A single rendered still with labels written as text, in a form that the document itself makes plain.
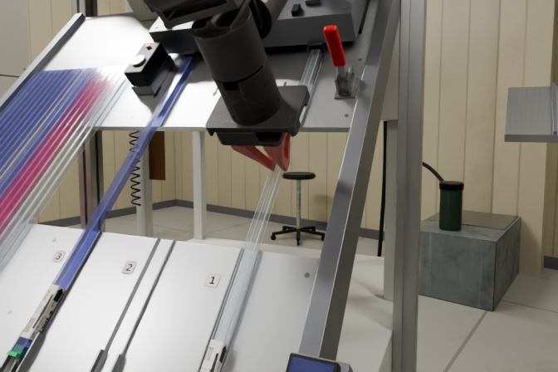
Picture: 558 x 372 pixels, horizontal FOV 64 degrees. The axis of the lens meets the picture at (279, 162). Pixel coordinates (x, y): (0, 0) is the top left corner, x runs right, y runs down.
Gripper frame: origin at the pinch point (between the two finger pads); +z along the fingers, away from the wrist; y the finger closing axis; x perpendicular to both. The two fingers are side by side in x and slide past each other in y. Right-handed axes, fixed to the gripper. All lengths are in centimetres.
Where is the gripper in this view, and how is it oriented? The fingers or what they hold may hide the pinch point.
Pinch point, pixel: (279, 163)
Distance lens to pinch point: 53.5
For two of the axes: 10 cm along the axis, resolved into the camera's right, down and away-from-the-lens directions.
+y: -9.2, -0.3, 3.8
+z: 2.7, 6.6, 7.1
